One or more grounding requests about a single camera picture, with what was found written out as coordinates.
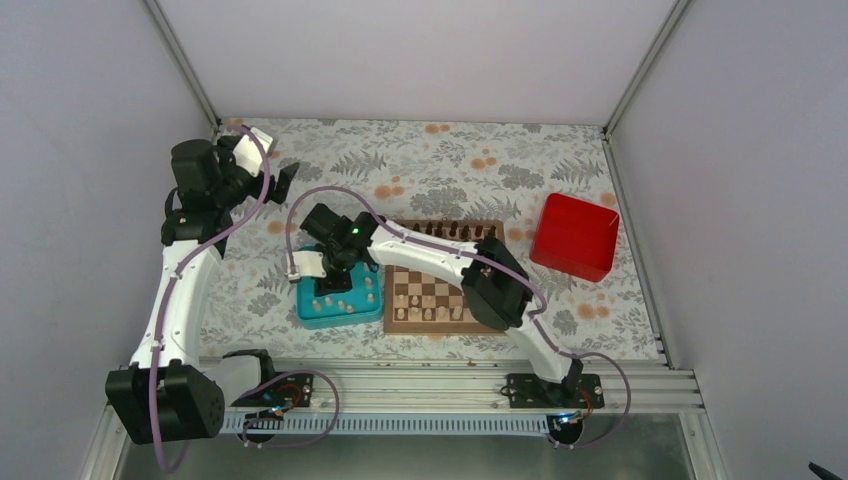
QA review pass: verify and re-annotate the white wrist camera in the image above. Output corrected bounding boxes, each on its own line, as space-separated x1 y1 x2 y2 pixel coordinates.
287 250 327 283
233 127 277 177

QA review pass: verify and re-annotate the floral patterned table mat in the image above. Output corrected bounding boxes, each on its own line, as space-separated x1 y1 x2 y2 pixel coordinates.
199 119 659 362

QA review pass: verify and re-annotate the red plastic bin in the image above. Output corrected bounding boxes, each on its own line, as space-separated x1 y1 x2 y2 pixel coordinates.
529 193 620 283

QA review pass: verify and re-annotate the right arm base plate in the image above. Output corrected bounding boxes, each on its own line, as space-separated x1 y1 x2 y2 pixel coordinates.
499 373 606 409

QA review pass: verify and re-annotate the wooden chessboard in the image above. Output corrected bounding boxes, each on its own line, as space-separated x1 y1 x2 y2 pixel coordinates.
384 219 505 335

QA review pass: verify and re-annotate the teal plastic tray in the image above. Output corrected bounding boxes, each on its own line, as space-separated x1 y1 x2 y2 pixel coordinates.
294 246 384 330

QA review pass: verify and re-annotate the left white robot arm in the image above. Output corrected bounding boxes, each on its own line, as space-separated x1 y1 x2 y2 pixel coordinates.
105 128 299 445

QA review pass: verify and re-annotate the aluminium frame post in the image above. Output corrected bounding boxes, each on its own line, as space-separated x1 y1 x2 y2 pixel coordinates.
140 0 221 133
603 0 693 141

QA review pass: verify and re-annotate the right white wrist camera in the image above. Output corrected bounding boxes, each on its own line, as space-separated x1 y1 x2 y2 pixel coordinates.
287 250 327 283

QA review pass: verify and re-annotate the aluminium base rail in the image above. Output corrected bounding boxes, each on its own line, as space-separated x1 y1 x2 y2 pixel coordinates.
218 360 705 441

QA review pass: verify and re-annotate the aluminium frame post right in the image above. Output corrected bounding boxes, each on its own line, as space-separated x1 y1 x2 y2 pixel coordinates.
603 0 693 141

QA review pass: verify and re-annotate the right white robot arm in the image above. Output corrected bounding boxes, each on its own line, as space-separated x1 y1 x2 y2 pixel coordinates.
286 187 582 407

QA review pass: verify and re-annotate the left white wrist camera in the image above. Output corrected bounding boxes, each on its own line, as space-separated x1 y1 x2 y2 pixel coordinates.
233 127 277 177

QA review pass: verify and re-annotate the aluminium frame post left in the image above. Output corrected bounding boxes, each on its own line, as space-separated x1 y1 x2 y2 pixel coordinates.
140 0 221 133

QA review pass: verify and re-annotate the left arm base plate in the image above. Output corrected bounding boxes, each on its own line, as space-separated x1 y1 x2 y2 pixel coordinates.
233 372 314 409

